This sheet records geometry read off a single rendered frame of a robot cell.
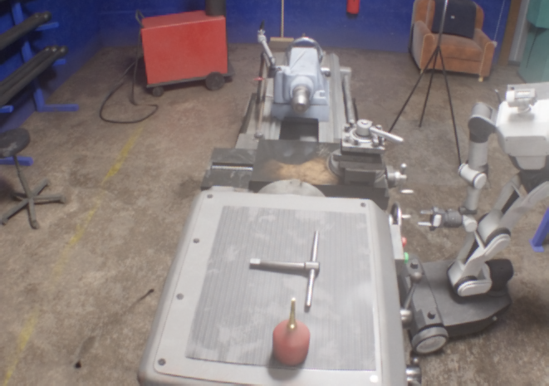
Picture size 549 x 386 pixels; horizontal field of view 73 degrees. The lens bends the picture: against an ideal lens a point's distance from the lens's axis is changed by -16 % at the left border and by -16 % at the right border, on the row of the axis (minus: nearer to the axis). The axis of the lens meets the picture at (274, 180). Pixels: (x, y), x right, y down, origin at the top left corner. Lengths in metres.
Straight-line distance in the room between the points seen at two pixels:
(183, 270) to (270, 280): 0.18
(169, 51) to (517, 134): 3.53
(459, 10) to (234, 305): 5.04
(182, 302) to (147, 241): 2.09
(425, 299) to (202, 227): 1.63
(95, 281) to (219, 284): 1.97
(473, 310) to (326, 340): 1.74
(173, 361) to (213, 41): 3.98
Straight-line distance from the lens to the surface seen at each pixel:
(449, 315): 2.42
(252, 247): 0.96
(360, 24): 5.90
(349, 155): 1.69
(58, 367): 2.54
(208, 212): 1.05
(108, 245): 3.01
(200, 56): 4.57
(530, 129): 1.83
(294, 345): 0.73
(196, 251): 0.96
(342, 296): 0.88
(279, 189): 1.31
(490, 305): 2.56
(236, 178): 1.91
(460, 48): 5.40
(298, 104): 1.98
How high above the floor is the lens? 2.03
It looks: 38 degrees down
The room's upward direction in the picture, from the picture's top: straight up
